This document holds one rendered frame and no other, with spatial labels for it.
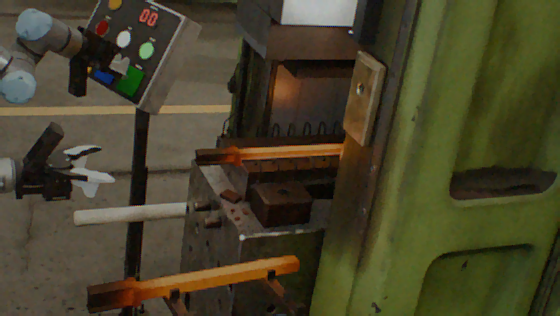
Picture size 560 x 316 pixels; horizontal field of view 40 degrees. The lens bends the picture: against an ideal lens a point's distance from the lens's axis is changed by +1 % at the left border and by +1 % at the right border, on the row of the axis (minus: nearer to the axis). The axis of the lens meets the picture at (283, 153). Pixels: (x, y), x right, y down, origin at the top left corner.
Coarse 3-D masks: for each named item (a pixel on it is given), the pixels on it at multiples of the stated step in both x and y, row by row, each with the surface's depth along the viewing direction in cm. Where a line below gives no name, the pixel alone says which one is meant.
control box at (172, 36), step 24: (144, 0) 219; (96, 24) 227; (120, 24) 222; (144, 24) 217; (168, 24) 212; (192, 24) 213; (168, 48) 210; (144, 72) 213; (168, 72) 214; (120, 96) 215; (144, 96) 211
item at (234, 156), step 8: (328, 144) 196; (336, 144) 197; (200, 152) 181; (208, 152) 182; (216, 152) 182; (224, 152) 183; (232, 152) 184; (240, 152) 185; (248, 152) 186; (256, 152) 186; (264, 152) 187; (272, 152) 188; (280, 152) 188; (288, 152) 189; (296, 152) 190; (304, 152) 191; (312, 152) 192; (320, 152) 193; (328, 152) 194; (336, 152) 195; (200, 160) 182; (208, 160) 183; (216, 160) 183; (224, 160) 184; (232, 160) 185; (240, 160) 184
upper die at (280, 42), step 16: (240, 0) 179; (240, 16) 180; (256, 16) 171; (240, 32) 180; (256, 32) 171; (272, 32) 165; (288, 32) 167; (304, 32) 168; (320, 32) 170; (336, 32) 172; (256, 48) 172; (272, 48) 167; (288, 48) 169; (304, 48) 170; (320, 48) 172; (336, 48) 174; (352, 48) 175
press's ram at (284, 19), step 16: (256, 0) 170; (272, 0) 163; (288, 0) 158; (304, 0) 159; (320, 0) 161; (336, 0) 162; (352, 0) 164; (272, 16) 163; (288, 16) 159; (304, 16) 161; (320, 16) 162; (336, 16) 164; (352, 16) 165
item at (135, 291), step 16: (288, 256) 163; (192, 272) 153; (208, 272) 154; (224, 272) 154; (240, 272) 155; (256, 272) 157; (288, 272) 161; (96, 288) 142; (112, 288) 143; (128, 288) 144; (144, 288) 146; (160, 288) 147; (192, 288) 151; (96, 304) 143; (112, 304) 145; (128, 304) 146
